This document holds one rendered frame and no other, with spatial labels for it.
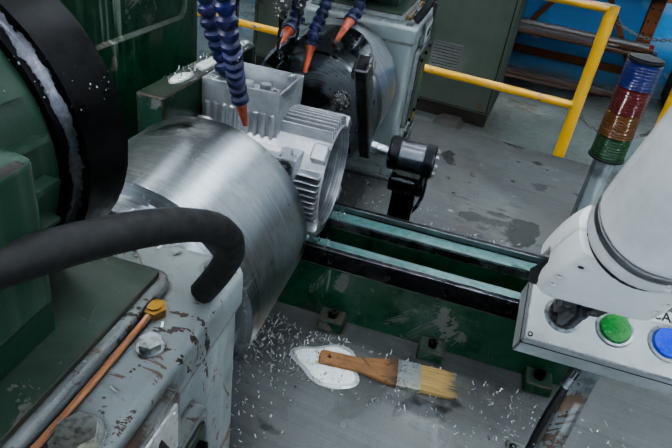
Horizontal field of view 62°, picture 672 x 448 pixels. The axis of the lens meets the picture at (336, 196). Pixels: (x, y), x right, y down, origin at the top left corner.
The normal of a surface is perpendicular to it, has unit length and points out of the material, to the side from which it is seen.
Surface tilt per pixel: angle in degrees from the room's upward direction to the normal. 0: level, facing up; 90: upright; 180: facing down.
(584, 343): 32
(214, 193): 28
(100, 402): 0
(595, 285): 123
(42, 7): 40
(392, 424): 0
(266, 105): 90
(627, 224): 109
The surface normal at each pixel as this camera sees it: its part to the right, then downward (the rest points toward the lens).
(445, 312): -0.27, 0.46
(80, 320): 0.13, -0.86
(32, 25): 0.72, -0.49
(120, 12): 0.95, 0.25
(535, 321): -0.04, -0.48
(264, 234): 0.88, -0.24
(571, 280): -0.42, 0.80
